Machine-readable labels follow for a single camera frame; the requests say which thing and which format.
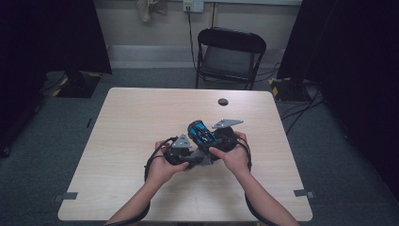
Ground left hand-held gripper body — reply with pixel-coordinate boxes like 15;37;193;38
163;134;193;167

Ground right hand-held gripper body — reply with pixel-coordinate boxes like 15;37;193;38
211;118;245;153

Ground grey cloth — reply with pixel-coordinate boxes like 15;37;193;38
184;149;221;170

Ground blue toy car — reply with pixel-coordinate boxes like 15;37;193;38
186;120;221;149

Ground person's left hand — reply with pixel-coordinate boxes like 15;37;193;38
145;139;190;189

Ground person's right hand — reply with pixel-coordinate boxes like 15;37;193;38
208;131;252;177

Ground black stand base yellow tape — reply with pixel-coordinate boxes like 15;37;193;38
267;76;312;103
51;71;103;99

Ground black folding chair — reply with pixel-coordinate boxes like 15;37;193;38
195;26;267;91

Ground grey tape piece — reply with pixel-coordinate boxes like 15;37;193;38
53;191;79;203
294;188;315;199

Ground black curtain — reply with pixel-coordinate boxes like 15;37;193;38
277;0;399;202
0;0;113;158

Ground beige hanging cloth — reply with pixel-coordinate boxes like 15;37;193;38
135;0;168;23

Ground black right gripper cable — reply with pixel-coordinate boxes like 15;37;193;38
238;137;280;226

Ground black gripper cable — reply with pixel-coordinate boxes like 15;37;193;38
238;137;280;226
104;136;179;226

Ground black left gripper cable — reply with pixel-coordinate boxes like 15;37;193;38
104;136;179;226

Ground black floor cables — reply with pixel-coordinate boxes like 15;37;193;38
280;84;326;137

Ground black socket cable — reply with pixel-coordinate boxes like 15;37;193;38
186;6;199;72

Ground white wall socket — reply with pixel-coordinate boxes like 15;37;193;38
183;0;205;14

